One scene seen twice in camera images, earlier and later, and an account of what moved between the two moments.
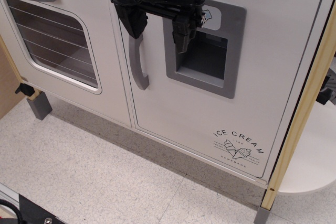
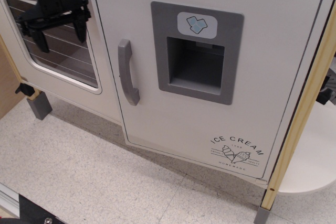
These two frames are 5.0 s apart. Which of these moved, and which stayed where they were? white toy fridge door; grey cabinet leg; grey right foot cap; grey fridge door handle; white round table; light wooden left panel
Moved: white toy fridge door; grey fridge door handle
Stayed: white round table; grey cabinet leg; light wooden left panel; grey right foot cap
